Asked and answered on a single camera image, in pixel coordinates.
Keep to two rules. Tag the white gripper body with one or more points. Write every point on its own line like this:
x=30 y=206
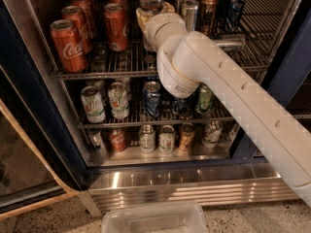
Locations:
x=155 y=23

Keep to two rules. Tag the clear plastic water bottle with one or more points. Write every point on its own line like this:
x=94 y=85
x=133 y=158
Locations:
x=150 y=5

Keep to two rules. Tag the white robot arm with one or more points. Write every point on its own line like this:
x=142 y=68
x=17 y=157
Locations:
x=185 y=59

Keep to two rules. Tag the stainless steel fridge cabinet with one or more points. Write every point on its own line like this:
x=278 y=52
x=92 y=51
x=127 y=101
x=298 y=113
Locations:
x=233 y=171

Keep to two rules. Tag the orange can bottom shelf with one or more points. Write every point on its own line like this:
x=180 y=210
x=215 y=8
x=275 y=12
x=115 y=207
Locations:
x=187 y=134

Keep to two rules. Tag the red can bottom shelf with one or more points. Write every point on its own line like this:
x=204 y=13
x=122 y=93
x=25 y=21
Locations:
x=117 y=139

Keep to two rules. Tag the open fridge glass door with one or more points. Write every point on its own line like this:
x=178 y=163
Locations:
x=35 y=142

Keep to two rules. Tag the front middle Coca-Cola can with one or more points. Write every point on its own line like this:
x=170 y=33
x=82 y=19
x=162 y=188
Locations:
x=116 y=26

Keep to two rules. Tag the front brown coffee can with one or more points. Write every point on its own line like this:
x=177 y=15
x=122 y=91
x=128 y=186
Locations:
x=208 y=14

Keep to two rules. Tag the left blue Pepsi can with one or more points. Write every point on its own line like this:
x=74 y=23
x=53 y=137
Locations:
x=151 y=97

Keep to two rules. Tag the blue pepsi can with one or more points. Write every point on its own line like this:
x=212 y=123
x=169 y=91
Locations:
x=178 y=104
x=151 y=97

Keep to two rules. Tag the front dark blue can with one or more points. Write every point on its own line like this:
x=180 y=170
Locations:
x=233 y=13

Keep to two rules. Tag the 7up can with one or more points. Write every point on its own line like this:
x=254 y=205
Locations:
x=93 y=104
x=118 y=100

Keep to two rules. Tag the right blue Pepsi can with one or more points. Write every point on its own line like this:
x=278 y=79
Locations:
x=178 y=104

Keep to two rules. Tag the front left Coca-Cola can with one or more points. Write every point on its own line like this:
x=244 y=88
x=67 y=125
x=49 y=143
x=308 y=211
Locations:
x=68 y=45

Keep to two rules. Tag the green soda can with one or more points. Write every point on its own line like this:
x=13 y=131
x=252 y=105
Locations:
x=204 y=99

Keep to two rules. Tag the left front 7UP can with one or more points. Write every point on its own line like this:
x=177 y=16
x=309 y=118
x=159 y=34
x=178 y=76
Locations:
x=93 y=104

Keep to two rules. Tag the white can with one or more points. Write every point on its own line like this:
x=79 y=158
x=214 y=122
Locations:
x=211 y=134
x=166 y=139
x=147 y=138

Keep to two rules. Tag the left white can bottom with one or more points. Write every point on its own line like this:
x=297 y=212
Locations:
x=147 y=138

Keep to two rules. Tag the right white can bottom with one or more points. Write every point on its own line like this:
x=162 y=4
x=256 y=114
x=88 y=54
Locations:
x=211 y=134

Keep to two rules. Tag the slim silver can bottom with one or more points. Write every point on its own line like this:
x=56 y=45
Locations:
x=96 y=140

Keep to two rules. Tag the clear plastic bin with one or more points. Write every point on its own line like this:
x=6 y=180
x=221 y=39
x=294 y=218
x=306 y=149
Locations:
x=171 y=217

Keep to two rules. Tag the top wire shelf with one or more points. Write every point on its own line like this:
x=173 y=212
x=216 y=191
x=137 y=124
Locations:
x=259 y=24

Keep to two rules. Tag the wire shelf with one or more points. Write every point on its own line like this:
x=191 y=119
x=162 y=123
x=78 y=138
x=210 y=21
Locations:
x=136 y=109
x=259 y=24

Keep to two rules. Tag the middle wire shelf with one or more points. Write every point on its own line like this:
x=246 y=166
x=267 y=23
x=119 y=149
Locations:
x=136 y=109

